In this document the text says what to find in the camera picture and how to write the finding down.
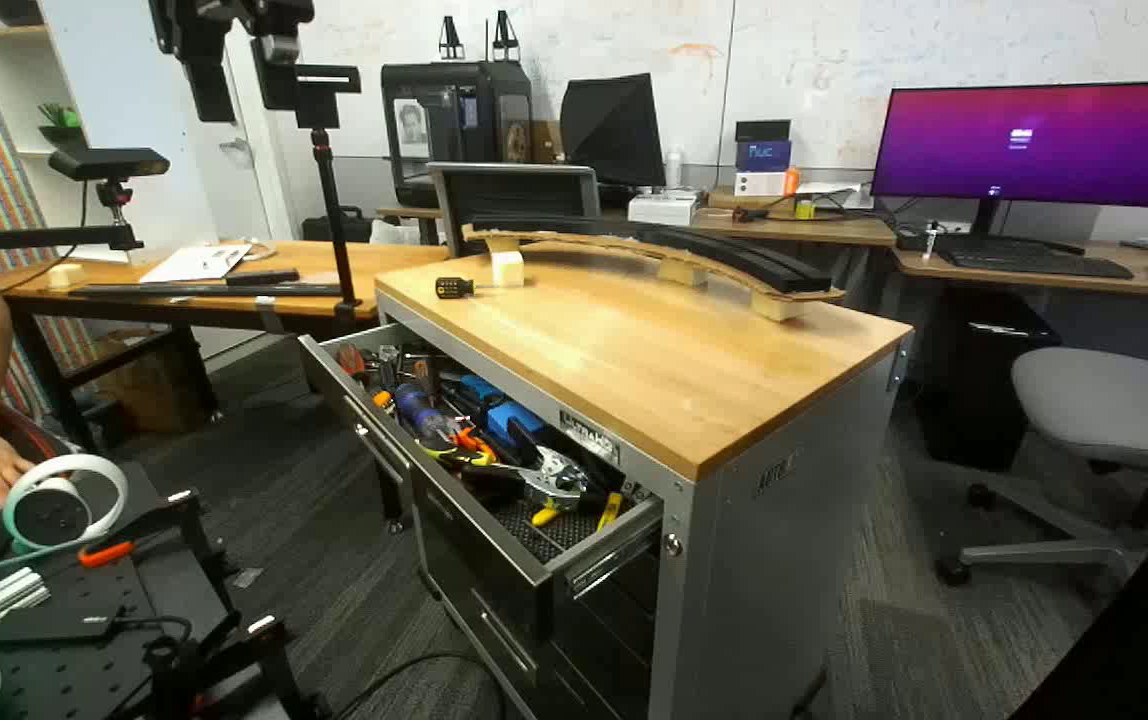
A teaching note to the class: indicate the black computer keyboard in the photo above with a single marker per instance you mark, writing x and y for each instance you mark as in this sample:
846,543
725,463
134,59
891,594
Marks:
1032,259

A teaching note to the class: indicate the white tape roll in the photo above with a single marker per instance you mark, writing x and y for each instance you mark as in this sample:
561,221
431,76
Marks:
63,502

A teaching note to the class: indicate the brown cardboard box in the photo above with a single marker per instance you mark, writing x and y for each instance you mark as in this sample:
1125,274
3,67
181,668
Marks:
156,387

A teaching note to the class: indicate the white printed paper sheet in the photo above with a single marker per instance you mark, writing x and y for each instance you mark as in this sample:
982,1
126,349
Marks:
198,260

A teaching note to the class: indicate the black cabinet box with photo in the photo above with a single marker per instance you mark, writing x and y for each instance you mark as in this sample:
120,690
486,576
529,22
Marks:
454,125

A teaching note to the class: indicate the black monitor back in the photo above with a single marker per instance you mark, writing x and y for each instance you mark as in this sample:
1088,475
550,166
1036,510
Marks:
614,128

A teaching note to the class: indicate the green plant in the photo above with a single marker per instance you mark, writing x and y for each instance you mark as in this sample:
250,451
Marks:
63,119

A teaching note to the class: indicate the grey office chair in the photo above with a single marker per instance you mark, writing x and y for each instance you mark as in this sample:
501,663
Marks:
1112,425

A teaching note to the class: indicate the silver pliers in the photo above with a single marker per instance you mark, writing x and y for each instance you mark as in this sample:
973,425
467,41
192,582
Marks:
555,475

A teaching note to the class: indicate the blue and white box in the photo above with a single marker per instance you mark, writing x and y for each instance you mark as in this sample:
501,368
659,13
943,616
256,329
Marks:
762,158

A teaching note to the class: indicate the small white block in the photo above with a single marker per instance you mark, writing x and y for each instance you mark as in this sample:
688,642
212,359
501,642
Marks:
506,266

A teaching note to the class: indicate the grey framed dark screen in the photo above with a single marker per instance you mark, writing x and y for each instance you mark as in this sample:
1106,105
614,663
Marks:
512,196

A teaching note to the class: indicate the black computer tower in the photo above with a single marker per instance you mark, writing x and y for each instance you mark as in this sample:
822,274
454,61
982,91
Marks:
987,383

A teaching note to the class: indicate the long wooden work table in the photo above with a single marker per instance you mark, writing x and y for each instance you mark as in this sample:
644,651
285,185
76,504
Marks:
144,299

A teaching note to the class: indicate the wooden office desk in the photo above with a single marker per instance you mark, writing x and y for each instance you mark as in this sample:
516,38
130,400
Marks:
1065,282

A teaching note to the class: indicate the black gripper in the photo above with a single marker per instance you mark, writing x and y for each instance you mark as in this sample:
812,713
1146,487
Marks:
198,34

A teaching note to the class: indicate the black horizontal bar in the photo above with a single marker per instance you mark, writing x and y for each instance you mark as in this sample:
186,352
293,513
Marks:
35,239

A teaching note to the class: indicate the purple screen computer monitor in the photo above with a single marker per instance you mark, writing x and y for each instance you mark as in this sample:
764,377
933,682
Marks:
1036,142

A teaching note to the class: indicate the grey tool cabinet wood top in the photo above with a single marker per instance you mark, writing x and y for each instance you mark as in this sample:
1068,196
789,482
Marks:
676,362

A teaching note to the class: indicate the flat white box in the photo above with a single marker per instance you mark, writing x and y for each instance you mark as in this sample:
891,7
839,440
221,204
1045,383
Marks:
661,210

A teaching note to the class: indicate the black camera on stand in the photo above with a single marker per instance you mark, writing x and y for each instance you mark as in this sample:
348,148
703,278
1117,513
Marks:
109,166

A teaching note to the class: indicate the black bag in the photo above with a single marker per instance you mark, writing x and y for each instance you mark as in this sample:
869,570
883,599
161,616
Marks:
339,226

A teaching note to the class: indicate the black robot stand frame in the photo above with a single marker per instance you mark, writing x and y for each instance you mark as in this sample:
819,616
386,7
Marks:
134,642

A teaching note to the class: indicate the black stand pole with mount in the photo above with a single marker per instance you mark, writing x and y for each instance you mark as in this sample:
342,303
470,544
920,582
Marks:
335,201

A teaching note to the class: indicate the curved wooden track piece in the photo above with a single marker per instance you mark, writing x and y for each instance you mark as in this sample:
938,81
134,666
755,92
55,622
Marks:
676,260

